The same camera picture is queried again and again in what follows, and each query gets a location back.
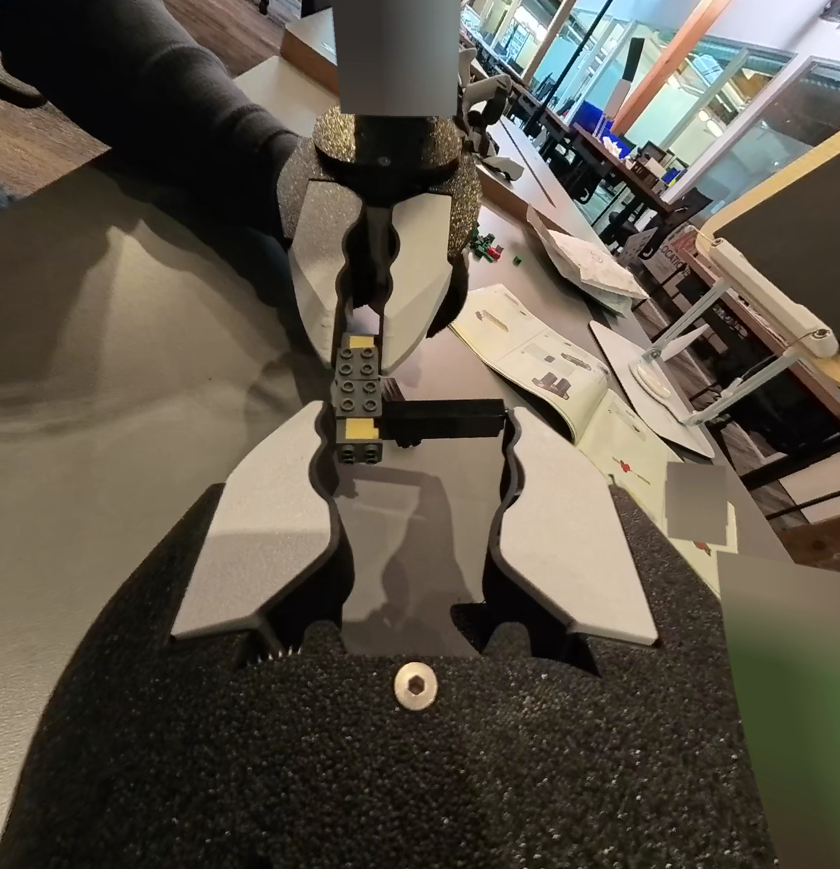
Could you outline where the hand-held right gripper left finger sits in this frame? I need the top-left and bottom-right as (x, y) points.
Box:
(170, 401), (356, 646)

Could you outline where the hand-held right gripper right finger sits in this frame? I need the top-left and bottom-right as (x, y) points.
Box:
(486, 406), (660, 646)

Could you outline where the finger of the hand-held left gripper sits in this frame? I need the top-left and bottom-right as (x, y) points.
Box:
(287, 178), (366, 371)
(378, 190), (458, 376)

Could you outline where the grey and yellow brick assembly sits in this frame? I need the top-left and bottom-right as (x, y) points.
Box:
(330, 333), (387, 466)

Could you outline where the long black brick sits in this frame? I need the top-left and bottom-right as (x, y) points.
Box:
(382, 399), (508, 449)

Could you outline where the person's left forearm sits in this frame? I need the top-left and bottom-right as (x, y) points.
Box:
(0, 0), (308, 272)

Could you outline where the grey desk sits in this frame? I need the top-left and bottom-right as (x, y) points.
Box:
(0, 54), (794, 869)

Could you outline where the pile of small bricks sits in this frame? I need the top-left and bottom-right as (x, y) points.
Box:
(469, 227), (524, 264)

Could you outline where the open instruction booklet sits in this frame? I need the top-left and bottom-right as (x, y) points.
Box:
(450, 284), (740, 578)

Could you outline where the crumpled white paper bag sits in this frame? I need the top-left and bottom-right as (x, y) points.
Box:
(526, 205), (650, 315)

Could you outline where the brown background table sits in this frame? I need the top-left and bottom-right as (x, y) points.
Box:
(569, 122), (695, 232)

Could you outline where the printed cardboard box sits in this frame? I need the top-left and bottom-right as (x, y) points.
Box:
(637, 224), (706, 282)

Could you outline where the white tablet stand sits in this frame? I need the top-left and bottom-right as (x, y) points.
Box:
(647, 239), (839, 427)

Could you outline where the dark divider panel pale edge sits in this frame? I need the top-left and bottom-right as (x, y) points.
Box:
(691, 122), (840, 391)

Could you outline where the grey strap bundle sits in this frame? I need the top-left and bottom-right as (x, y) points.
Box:
(458, 46), (526, 181)

